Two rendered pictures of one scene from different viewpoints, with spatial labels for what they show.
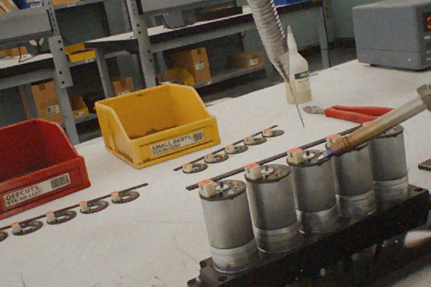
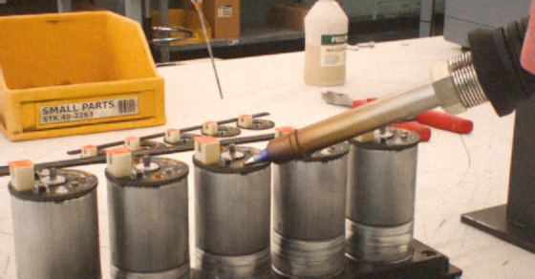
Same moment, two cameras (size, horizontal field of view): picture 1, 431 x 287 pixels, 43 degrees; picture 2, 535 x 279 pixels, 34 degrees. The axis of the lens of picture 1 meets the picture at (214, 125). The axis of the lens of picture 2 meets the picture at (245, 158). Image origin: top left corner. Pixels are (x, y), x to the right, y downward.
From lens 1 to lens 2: 0.06 m
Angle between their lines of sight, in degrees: 3
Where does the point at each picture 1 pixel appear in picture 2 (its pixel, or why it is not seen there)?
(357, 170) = (316, 197)
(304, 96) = (331, 75)
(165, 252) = not seen: outside the picture
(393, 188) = (381, 241)
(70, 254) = not seen: outside the picture
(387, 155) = (379, 181)
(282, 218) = (155, 255)
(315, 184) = (230, 206)
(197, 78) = (217, 31)
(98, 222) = not seen: outside the picture
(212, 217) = (22, 229)
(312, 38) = (414, 2)
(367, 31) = not seen: outside the picture
